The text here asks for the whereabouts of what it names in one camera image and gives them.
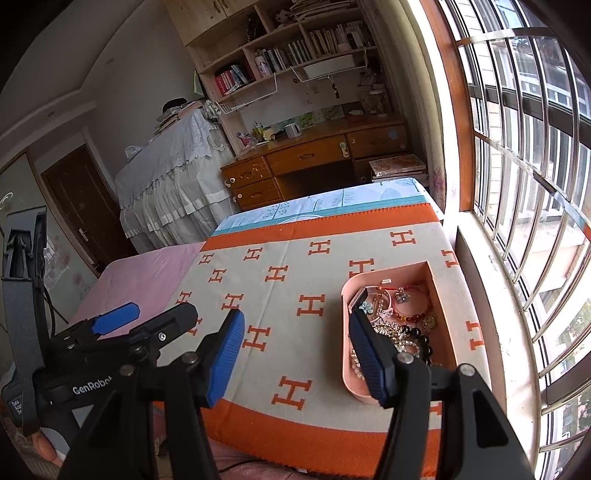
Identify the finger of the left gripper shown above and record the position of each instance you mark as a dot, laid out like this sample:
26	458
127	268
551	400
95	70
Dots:
166	327
115	319

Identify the left hand white glove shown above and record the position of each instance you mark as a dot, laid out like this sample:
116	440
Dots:
39	455

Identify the white pink bangle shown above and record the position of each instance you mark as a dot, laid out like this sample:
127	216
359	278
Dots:
382	301

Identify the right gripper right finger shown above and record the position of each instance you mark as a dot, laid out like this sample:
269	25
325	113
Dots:
378	358

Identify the pink bedsheet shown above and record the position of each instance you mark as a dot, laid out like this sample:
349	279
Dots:
149	280

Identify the stack of books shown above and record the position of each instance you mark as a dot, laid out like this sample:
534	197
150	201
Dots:
401	166

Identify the white lace covered furniture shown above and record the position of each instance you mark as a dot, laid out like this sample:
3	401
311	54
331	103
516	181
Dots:
172	191

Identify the orange H pattern blanket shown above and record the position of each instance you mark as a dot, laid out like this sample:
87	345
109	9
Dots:
291	399

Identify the wooden desk with drawers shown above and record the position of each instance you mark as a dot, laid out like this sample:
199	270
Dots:
328	157

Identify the pink jewelry tray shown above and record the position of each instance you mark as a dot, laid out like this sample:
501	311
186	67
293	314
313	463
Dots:
404	304

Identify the dark wooden door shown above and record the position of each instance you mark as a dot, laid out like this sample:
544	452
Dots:
88	208

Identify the blue tree pattern bedsheet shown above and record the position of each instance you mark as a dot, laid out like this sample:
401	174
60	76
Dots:
386	194

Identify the wooden bookshelf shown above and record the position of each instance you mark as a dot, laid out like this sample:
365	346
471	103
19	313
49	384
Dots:
270	63

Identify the gold rhinestone hair clip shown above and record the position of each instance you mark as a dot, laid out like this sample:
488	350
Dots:
399	336

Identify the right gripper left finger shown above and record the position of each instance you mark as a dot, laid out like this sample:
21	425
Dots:
218	353

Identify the metal window security bars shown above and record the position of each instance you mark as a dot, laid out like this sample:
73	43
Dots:
531	118

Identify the white mug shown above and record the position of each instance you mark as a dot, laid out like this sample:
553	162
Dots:
292	130

